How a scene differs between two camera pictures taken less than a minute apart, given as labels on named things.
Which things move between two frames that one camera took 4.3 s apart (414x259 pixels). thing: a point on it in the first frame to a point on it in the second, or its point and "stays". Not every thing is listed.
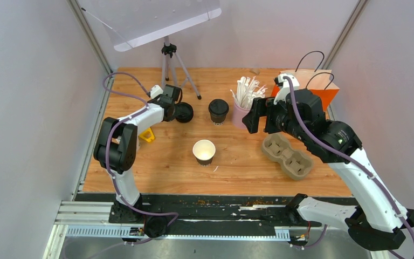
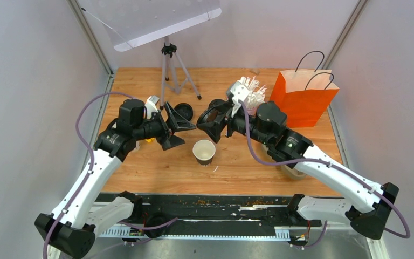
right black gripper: [261, 107] to [214, 129]
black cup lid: [218, 107] stays
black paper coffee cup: [204, 150] stays
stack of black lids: [184, 112] stays
